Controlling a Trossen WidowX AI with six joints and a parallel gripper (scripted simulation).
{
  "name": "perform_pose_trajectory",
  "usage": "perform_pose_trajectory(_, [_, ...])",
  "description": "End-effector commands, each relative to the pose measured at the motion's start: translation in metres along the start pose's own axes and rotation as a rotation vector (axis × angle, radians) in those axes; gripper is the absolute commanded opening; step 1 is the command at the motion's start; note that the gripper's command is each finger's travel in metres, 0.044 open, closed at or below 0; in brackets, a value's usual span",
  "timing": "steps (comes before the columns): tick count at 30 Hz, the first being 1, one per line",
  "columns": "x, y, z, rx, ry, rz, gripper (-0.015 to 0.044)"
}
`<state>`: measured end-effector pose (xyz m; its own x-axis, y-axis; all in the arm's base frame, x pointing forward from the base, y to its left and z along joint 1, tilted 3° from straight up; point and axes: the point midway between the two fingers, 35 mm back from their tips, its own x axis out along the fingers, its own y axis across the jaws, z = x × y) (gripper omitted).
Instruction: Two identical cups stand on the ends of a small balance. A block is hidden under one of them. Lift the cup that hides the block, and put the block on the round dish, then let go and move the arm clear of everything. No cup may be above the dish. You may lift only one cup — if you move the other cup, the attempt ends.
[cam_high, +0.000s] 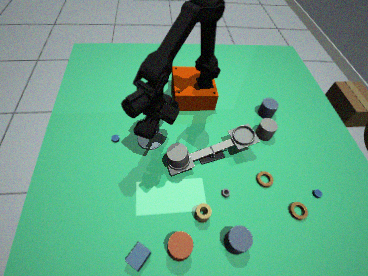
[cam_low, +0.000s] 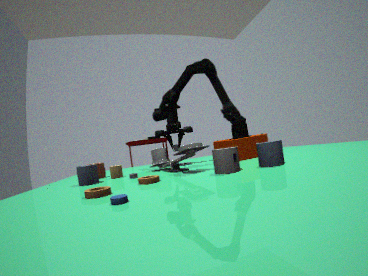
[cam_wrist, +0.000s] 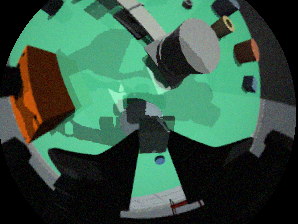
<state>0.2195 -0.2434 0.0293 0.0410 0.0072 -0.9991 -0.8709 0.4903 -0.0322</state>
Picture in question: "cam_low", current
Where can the brown ring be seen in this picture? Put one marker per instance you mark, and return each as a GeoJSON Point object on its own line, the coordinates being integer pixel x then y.
{"type": "Point", "coordinates": [97, 192]}
{"type": "Point", "coordinates": [148, 179]}

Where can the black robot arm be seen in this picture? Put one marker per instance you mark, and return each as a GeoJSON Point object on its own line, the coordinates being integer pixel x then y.
{"type": "Point", "coordinates": [230, 112]}

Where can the tan tape roll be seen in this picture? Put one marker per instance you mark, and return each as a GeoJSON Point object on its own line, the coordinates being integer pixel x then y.
{"type": "Point", "coordinates": [116, 171]}

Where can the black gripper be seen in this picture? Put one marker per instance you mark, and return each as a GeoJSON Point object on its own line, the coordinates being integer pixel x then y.
{"type": "Point", "coordinates": [181, 132]}

